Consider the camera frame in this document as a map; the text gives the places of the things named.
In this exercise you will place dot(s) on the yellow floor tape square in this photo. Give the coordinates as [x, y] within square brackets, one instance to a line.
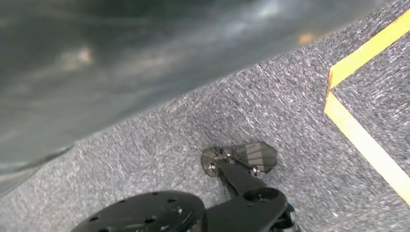
[352, 131]

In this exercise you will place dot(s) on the black left camera bracket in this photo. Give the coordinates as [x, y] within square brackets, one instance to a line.
[144, 214]

